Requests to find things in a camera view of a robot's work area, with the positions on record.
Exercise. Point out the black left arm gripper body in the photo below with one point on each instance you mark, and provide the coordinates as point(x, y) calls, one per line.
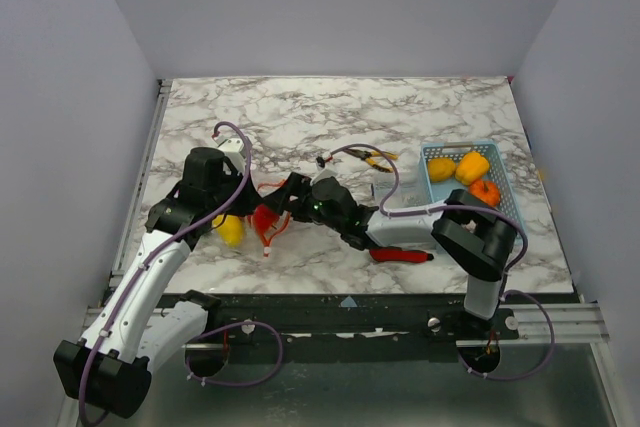
point(232, 180)

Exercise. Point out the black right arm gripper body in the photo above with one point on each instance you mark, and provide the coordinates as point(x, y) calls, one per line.
point(296, 194)

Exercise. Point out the clear zip bag orange zipper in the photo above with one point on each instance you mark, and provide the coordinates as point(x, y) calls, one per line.
point(281, 227)

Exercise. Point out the yellow lemon squash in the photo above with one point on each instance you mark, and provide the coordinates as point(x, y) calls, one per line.
point(230, 229)

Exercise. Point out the orange yellow bell pepper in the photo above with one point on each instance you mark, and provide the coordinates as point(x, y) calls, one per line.
point(472, 166)

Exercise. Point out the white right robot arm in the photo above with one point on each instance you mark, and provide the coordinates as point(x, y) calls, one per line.
point(479, 238)

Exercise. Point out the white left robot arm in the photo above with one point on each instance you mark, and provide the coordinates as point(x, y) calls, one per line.
point(110, 367)

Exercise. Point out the red black utility knife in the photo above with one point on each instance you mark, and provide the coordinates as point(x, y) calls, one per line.
point(397, 254)

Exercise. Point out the clear plastic screw box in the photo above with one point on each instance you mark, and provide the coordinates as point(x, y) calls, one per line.
point(410, 192)

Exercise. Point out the light blue plastic basket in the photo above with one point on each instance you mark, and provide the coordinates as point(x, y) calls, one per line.
point(497, 173)

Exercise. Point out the small yellow orange fruit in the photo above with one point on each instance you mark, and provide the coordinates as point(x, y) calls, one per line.
point(440, 169)

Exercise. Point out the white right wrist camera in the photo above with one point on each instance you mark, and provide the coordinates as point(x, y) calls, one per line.
point(322, 174)

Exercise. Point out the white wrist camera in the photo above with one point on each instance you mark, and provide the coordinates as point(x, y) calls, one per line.
point(322, 174)
point(230, 145)

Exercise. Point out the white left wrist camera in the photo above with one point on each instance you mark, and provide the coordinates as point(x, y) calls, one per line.
point(230, 145)

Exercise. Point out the yellow handled pliers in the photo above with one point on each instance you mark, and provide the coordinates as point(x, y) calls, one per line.
point(372, 157)

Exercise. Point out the black metal base rail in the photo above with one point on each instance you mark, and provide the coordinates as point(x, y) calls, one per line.
point(344, 328)

